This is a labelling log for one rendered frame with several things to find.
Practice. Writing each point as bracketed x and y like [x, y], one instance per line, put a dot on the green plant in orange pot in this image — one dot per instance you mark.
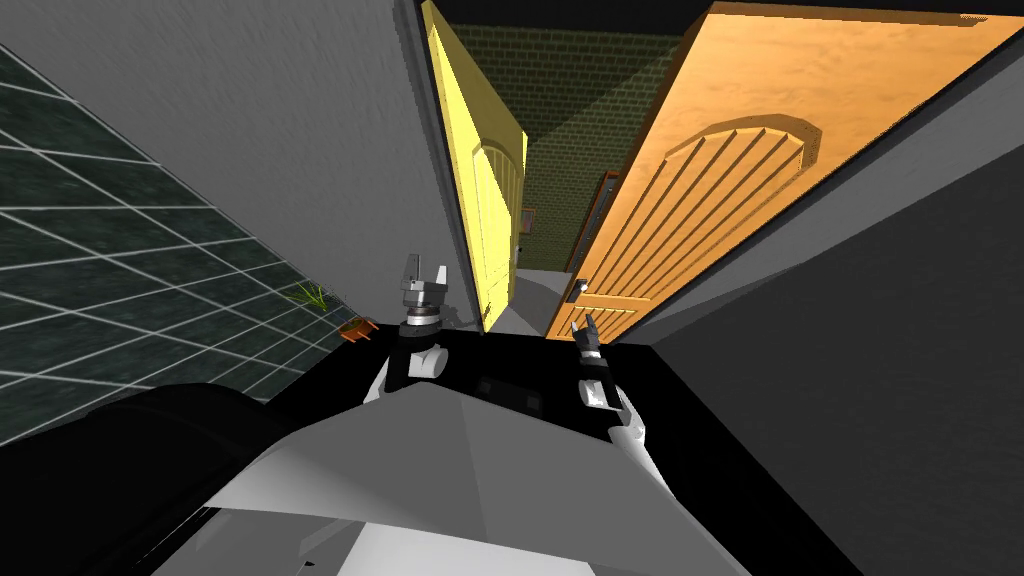
[357, 328]

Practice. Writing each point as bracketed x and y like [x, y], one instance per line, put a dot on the orange door leaf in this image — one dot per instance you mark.
[744, 128]

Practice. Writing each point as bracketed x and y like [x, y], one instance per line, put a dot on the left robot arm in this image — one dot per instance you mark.
[120, 480]

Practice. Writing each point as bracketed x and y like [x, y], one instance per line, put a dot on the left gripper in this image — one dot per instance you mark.
[422, 290]

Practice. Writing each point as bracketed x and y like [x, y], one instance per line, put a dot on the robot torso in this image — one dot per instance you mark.
[448, 480]

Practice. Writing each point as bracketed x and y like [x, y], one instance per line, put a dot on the small pink wall picture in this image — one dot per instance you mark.
[528, 222]

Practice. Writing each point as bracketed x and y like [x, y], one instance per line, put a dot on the yellow door leaf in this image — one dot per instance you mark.
[472, 160]

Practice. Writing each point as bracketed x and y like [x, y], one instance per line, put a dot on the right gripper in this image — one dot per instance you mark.
[589, 344]

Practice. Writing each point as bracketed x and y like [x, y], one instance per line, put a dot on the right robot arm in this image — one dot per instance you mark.
[632, 428]

